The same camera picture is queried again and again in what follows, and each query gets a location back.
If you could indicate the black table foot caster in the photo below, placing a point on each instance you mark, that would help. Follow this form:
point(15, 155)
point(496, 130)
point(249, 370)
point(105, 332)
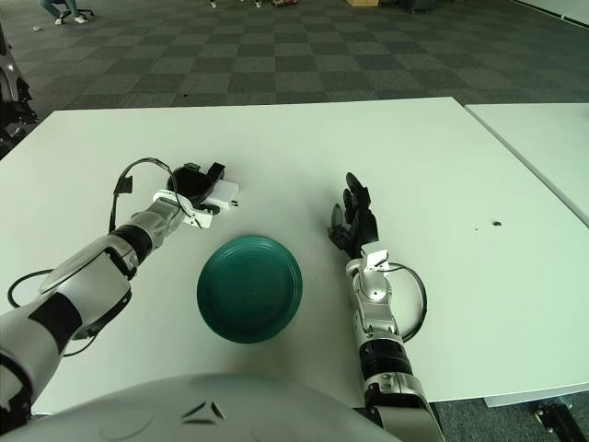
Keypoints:
point(554, 414)

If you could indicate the black rolling chair base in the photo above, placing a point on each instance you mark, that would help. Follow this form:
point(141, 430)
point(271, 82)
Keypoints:
point(83, 10)

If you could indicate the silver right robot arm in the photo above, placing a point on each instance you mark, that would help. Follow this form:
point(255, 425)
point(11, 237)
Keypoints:
point(377, 294)

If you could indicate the seated person in jeans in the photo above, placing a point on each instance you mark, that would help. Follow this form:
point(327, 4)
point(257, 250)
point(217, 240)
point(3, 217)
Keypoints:
point(50, 7)

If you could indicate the silver robot torso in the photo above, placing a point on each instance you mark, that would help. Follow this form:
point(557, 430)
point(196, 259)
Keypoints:
point(198, 410)

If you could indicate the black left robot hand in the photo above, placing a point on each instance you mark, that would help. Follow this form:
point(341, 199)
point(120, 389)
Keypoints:
point(191, 182)

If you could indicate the white plug charger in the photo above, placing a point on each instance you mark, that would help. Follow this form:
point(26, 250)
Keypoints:
point(225, 195)

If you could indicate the brown cardboard box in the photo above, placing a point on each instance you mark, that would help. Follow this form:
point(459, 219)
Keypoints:
point(362, 2)

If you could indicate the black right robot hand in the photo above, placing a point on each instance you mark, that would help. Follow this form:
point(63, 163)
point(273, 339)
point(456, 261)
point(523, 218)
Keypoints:
point(363, 228)

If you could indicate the green round plate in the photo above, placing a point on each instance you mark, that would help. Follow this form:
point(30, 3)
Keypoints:
point(248, 290)

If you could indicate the black background equipment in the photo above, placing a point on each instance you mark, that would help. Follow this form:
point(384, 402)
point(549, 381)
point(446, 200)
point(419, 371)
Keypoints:
point(416, 3)

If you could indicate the white furniture legs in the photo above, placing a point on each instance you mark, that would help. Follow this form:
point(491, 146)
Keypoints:
point(212, 3)

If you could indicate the black silver office chair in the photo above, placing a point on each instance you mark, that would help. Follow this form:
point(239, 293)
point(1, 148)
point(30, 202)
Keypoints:
point(9, 69)

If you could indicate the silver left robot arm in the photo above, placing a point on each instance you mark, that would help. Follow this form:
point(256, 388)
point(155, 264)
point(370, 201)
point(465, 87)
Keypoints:
point(92, 276)

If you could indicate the brown clutter pile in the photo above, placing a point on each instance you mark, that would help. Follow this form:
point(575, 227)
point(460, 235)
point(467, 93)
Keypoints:
point(283, 2)

